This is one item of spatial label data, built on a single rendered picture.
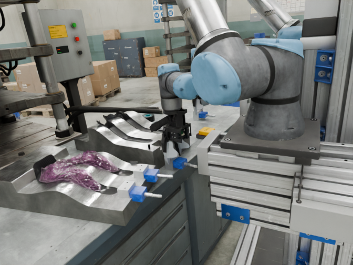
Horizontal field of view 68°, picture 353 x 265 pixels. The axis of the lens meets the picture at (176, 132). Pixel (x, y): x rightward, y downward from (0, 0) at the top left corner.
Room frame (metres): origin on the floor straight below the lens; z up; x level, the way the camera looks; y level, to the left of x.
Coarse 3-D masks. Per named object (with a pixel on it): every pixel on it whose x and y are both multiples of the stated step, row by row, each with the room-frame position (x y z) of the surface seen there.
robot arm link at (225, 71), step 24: (192, 0) 0.66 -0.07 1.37; (192, 24) 0.65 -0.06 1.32; (216, 24) 0.62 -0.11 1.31; (216, 48) 0.57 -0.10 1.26; (240, 48) 0.57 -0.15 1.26; (192, 72) 0.60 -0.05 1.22; (216, 72) 0.53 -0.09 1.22; (240, 72) 0.53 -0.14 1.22; (264, 72) 0.56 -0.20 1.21; (216, 96) 0.54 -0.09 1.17; (240, 96) 0.55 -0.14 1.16
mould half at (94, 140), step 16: (128, 112) 1.30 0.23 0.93; (96, 128) 1.10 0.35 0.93; (128, 128) 1.15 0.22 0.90; (80, 144) 1.17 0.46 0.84; (96, 144) 1.10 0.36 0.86; (112, 144) 1.03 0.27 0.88; (128, 144) 1.00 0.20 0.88; (144, 144) 0.97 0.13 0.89; (128, 160) 0.98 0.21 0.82; (144, 160) 0.93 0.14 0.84; (160, 160) 0.93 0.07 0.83
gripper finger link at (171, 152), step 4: (168, 144) 0.89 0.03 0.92; (172, 144) 0.88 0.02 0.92; (168, 148) 0.89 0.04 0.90; (172, 148) 0.87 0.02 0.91; (164, 152) 0.88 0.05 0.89; (168, 152) 0.88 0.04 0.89; (172, 152) 0.87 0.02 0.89; (176, 152) 0.86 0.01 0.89; (164, 156) 0.88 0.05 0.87; (168, 156) 0.88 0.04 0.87; (172, 156) 0.87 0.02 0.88; (176, 156) 0.86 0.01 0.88; (168, 160) 0.88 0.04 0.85; (168, 164) 0.88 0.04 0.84
